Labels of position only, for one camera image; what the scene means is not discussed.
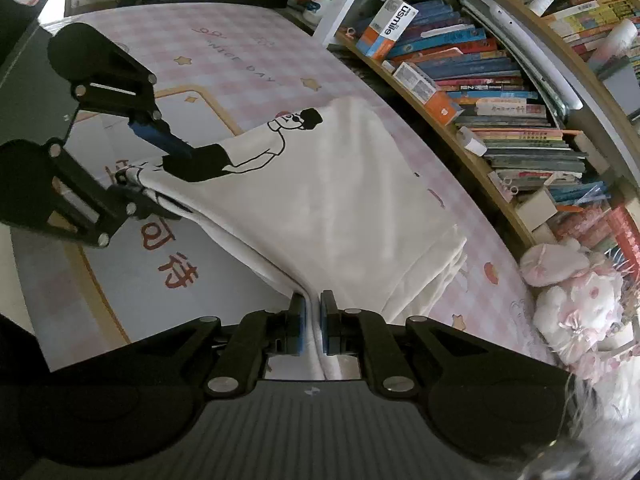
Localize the cream t-shirt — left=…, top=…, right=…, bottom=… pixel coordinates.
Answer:
left=122, top=97, right=466, bottom=380

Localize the pink checkered cartoon tablecloth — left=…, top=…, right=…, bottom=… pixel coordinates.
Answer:
left=10, top=3, right=551, bottom=370

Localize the pink white plush bunny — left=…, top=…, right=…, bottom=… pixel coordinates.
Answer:
left=520, top=238, right=639, bottom=382

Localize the beige pen holder box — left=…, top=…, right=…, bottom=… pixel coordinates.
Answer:
left=515, top=188, right=558, bottom=232

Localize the small white box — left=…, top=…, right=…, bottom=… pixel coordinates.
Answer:
left=457, top=127, right=487, bottom=157

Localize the row of leaning books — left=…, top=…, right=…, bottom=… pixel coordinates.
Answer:
left=385, top=0, right=612, bottom=210

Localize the usmile white orange box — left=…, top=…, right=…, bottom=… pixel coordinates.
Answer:
left=356, top=0, right=419, bottom=61

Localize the white orange flat box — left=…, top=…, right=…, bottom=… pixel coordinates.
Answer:
left=393, top=62, right=463, bottom=126

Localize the white bookshelf frame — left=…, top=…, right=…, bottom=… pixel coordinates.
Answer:
left=311, top=0, right=640, bottom=261

